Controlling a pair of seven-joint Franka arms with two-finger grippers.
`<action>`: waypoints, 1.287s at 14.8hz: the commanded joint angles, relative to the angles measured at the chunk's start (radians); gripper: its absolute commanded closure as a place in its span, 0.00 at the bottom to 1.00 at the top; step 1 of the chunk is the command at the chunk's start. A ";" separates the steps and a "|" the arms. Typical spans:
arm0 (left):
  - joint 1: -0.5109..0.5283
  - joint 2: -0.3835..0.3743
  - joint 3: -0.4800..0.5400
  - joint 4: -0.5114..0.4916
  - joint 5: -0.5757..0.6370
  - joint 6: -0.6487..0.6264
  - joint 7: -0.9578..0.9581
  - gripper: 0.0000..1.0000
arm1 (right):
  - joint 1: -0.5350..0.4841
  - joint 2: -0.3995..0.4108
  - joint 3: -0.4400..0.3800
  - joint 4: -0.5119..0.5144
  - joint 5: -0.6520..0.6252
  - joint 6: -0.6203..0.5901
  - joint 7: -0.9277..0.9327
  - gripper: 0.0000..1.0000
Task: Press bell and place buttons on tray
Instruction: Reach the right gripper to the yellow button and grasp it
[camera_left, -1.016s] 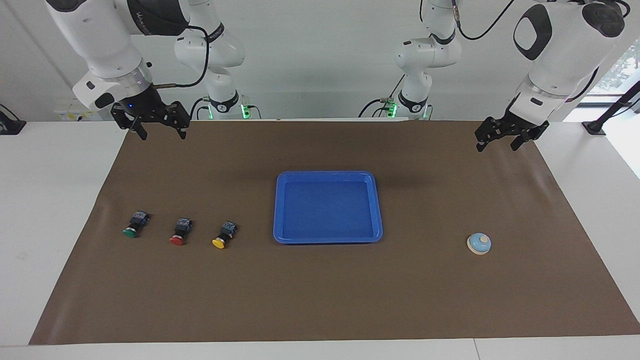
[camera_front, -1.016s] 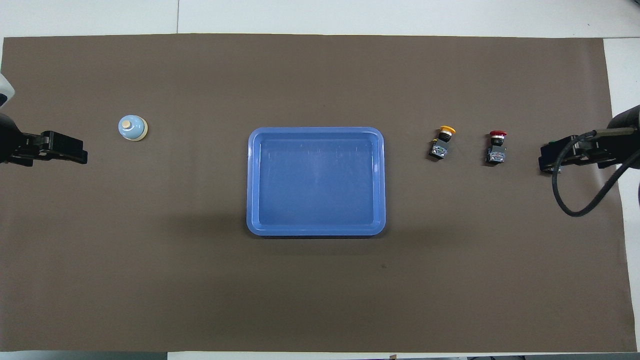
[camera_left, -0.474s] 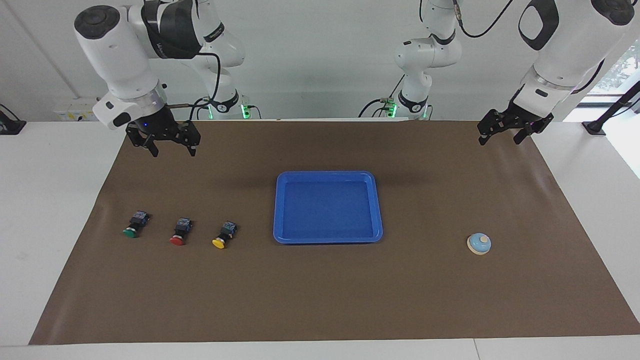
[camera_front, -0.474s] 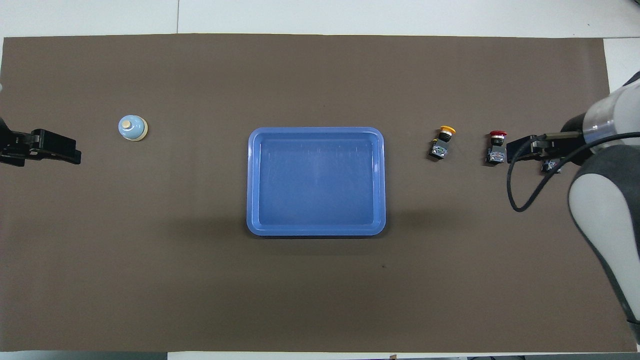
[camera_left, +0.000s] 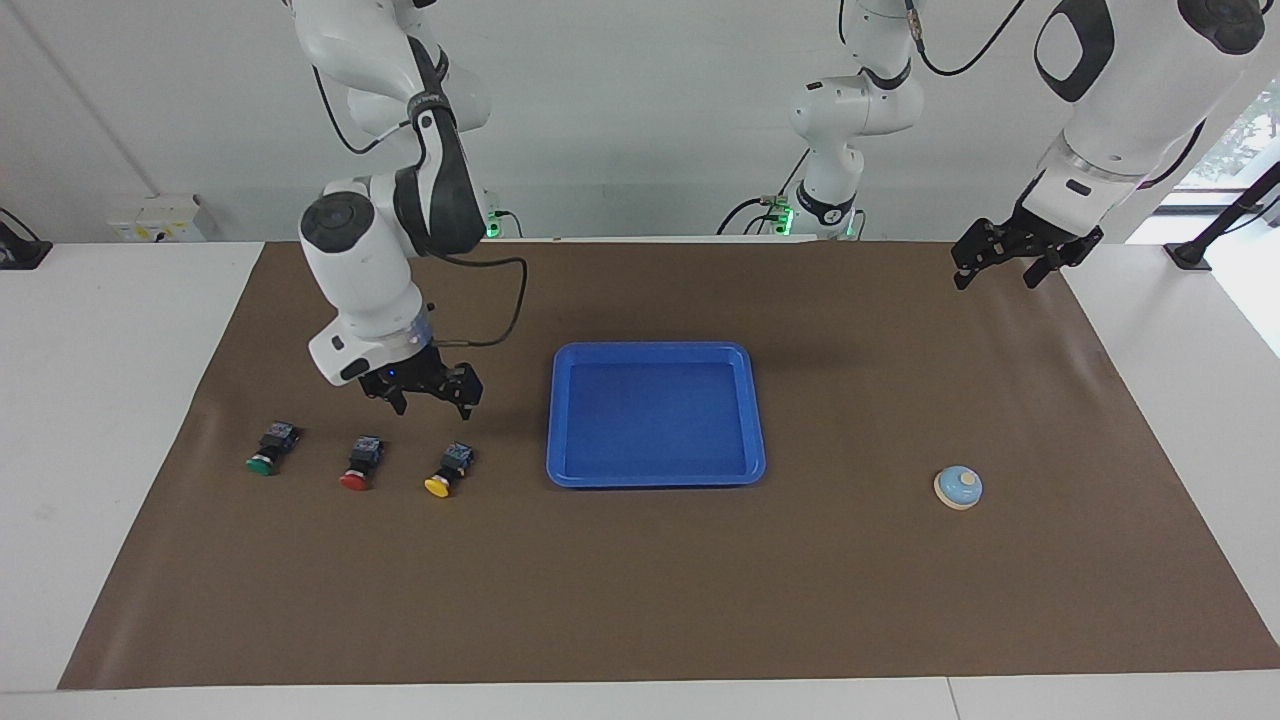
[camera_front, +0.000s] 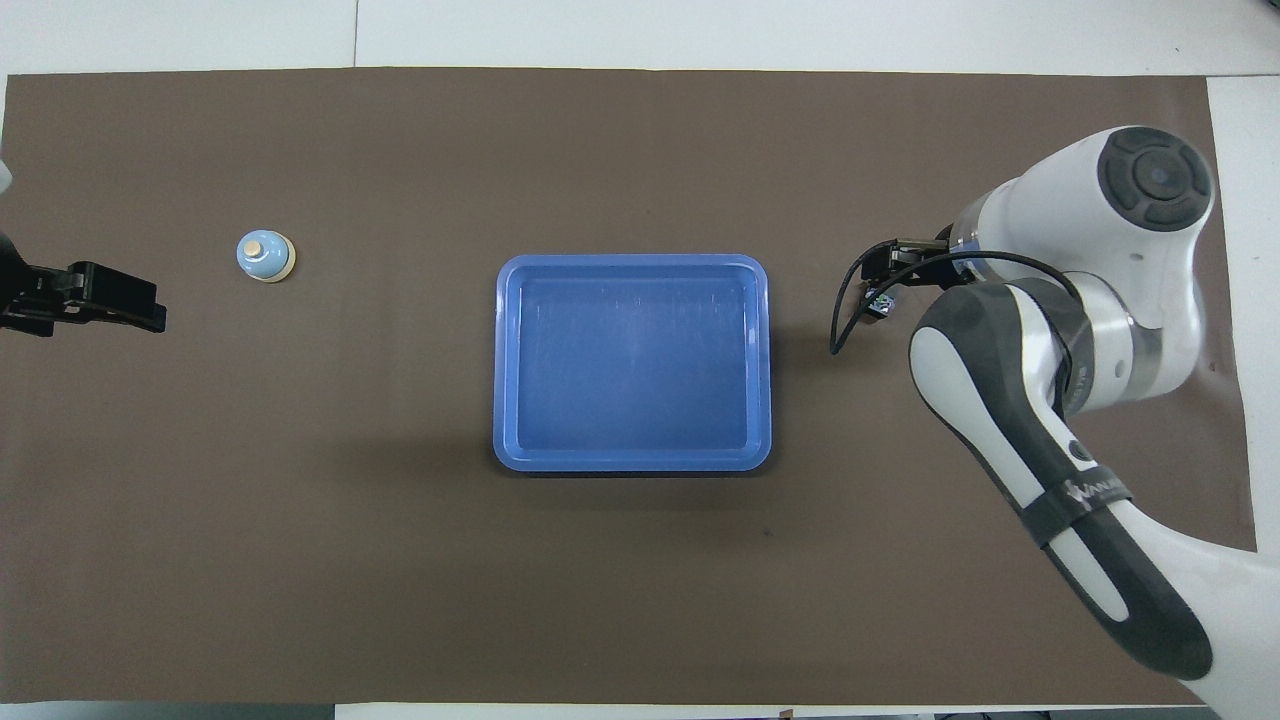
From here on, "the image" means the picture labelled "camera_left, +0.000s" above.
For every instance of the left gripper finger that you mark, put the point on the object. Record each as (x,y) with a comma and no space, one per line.
(970,255)
(1042,270)

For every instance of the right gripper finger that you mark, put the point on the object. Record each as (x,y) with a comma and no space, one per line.
(397,402)
(470,390)

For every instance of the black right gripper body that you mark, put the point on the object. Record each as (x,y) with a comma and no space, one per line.
(415,375)

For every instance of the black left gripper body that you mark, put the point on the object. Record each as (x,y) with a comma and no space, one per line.
(1060,245)

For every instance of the red push button switch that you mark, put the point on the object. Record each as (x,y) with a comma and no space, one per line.
(362,462)

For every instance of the yellow push button switch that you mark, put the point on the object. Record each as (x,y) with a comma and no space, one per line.
(447,470)

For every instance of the green push button switch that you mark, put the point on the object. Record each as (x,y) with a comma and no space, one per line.
(273,447)

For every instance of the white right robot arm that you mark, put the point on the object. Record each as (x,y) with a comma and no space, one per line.
(365,270)

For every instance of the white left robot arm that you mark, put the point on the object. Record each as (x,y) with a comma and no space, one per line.
(1130,110)

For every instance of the blue plastic tray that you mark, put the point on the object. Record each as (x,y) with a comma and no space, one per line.
(655,415)

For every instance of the light blue call bell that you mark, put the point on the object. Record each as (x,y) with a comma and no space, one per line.
(958,487)

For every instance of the window with greenery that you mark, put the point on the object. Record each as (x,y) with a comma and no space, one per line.
(1245,140)

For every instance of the brown table mat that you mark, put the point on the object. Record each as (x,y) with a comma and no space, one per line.
(640,580)

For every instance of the black camera stand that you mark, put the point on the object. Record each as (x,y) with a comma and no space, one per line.
(1190,255)

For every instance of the white wall socket box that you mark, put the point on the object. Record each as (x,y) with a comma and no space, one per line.
(160,220)

